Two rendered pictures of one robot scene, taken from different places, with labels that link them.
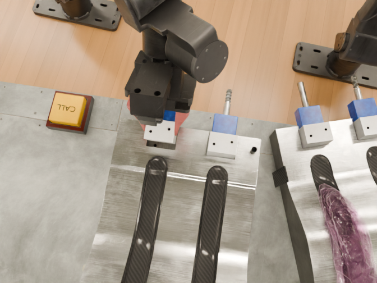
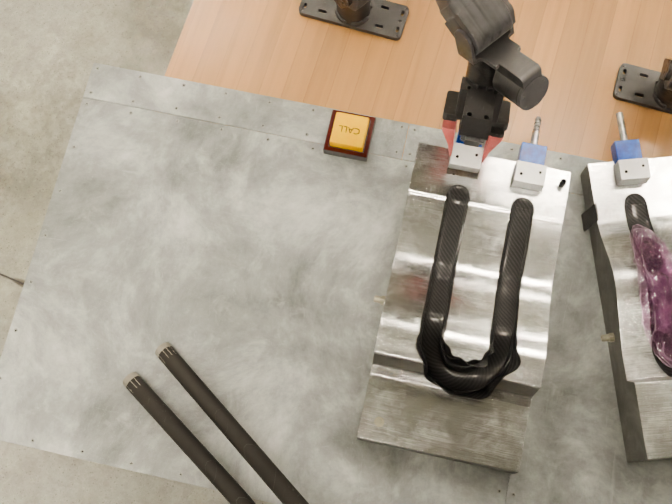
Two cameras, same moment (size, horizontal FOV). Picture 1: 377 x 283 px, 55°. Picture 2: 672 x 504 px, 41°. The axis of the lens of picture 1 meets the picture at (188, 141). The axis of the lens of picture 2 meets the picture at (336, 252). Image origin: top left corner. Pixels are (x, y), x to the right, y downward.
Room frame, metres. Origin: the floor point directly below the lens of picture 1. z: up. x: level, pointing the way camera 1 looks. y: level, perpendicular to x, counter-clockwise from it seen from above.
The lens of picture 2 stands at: (-0.37, 0.19, 2.33)
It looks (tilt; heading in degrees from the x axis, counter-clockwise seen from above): 75 degrees down; 9
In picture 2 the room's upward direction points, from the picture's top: 6 degrees counter-clockwise
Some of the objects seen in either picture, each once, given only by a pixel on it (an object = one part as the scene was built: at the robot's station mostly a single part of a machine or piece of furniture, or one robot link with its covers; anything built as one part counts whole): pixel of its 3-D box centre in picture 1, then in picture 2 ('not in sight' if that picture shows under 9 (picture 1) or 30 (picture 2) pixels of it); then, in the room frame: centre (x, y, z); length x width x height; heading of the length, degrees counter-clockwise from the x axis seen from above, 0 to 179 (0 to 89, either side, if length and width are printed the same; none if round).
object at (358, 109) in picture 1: (361, 106); not in sight; (0.26, -0.34, 0.86); 0.13 x 0.05 x 0.05; 8
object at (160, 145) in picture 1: (163, 138); (463, 167); (0.18, 0.05, 0.87); 0.05 x 0.05 x 0.04; 81
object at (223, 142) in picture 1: (225, 122); (532, 152); (0.21, -0.07, 0.89); 0.13 x 0.05 x 0.05; 171
